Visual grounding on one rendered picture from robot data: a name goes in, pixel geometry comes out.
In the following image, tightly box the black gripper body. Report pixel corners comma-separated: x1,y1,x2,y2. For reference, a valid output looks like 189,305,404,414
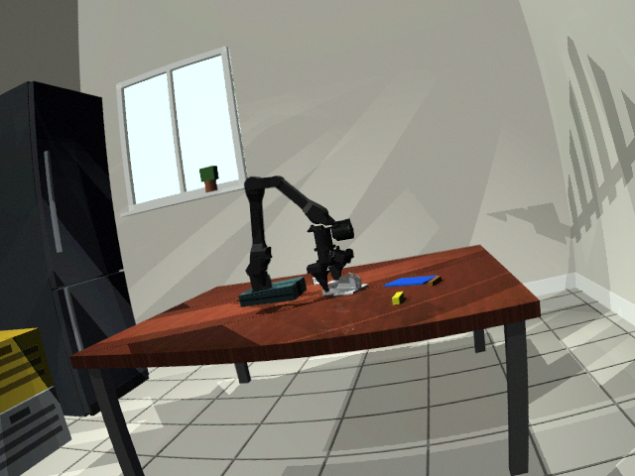
307,242,342,274

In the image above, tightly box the orange flat bar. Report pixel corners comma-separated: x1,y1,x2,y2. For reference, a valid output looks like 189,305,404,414
428,276,442,287

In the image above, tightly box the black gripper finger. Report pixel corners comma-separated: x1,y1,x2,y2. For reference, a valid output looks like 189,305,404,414
311,271,329,292
328,265,346,281

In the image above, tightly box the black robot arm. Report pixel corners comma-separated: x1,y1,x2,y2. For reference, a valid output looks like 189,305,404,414
244,176,354,293

